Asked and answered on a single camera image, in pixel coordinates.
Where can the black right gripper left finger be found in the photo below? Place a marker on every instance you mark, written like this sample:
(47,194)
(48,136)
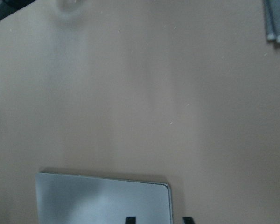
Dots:
(130,220)

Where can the grey laptop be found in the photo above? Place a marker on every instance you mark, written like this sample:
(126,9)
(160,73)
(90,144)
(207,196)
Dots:
(77,199)

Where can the aluminium frame post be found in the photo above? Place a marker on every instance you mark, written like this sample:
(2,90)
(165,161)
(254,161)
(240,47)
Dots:
(8,7)

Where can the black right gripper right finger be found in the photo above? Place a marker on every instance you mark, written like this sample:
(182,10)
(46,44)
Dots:
(188,220)

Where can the folded grey cloth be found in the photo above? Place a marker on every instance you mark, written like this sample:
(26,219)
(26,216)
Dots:
(272,14)

